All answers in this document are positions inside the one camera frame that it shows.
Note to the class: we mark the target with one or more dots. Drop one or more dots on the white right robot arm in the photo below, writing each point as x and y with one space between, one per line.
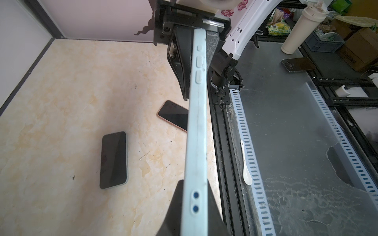
249 27

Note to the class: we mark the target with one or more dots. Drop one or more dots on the white slotted cable duct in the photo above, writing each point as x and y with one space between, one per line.
260 204

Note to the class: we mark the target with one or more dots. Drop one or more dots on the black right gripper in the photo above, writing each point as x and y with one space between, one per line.
174 26

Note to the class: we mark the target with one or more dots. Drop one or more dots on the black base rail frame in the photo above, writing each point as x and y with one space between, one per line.
230 203

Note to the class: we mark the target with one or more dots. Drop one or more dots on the white plastic spoon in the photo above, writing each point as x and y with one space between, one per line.
246 174

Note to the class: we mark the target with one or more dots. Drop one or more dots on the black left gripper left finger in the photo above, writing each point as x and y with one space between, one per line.
171 226

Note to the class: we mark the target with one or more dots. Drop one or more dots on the white tumbler cup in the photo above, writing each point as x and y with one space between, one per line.
311 17

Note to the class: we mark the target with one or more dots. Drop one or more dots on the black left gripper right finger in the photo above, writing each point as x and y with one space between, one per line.
216 226

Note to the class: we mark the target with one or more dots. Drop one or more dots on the black phone pink case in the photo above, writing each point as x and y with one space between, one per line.
174 114

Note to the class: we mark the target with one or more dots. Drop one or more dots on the cardboard box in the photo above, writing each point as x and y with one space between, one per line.
361 50

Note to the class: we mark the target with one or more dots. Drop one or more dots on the black phone on table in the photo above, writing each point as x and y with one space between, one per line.
114 160

